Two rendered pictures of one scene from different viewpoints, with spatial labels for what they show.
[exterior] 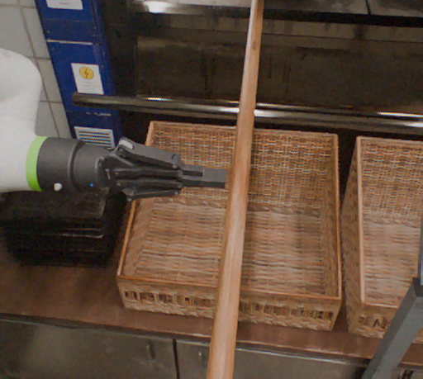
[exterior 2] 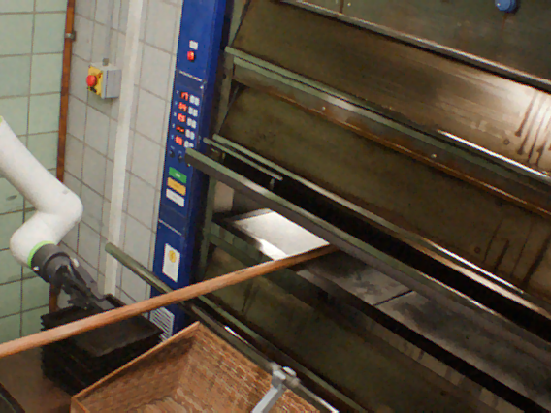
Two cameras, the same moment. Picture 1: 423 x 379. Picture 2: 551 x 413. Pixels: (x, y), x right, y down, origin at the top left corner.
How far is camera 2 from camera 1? 1.49 m
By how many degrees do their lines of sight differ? 36
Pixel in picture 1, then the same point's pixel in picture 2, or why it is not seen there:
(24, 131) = (47, 235)
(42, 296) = (34, 396)
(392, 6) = (402, 310)
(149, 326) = not seen: outside the picture
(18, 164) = (29, 247)
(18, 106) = (52, 220)
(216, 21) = (260, 256)
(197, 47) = not seen: hidden behind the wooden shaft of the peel
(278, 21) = (298, 275)
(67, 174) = (42, 263)
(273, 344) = not seen: outside the picture
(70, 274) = (63, 397)
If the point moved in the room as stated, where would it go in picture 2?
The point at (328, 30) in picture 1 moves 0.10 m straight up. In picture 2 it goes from (330, 301) to (337, 269)
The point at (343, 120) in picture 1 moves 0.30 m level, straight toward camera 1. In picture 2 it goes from (229, 337) to (111, 359)
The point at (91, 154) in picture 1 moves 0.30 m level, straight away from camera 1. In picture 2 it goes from (60, 260) to (119, 221)
